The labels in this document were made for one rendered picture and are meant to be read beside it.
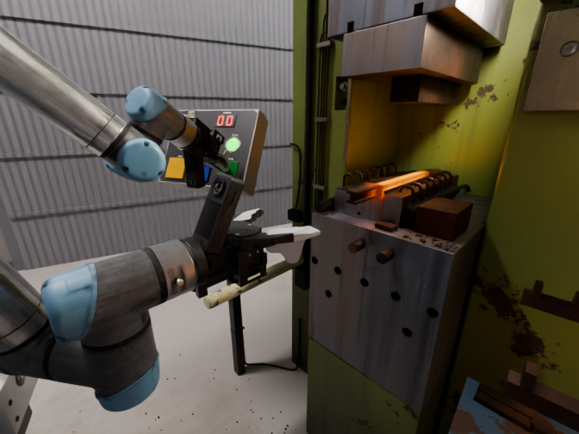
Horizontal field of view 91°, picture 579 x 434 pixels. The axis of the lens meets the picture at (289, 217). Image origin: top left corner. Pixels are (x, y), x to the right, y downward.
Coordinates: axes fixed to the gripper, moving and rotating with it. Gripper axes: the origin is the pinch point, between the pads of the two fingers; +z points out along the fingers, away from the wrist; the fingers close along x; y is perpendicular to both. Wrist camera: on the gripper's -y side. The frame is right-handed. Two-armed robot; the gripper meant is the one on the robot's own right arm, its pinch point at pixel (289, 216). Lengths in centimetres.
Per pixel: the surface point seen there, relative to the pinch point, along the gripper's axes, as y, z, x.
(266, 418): 100, 17, -31
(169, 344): 100, 5, -100
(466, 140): -10, 79, 6
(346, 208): 7.0, 30.6, -8.2
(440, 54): -31, 40, 7
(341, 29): -38, 31, -13
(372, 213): 6.4, 30.6, -0.2
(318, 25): -45, 45, -33
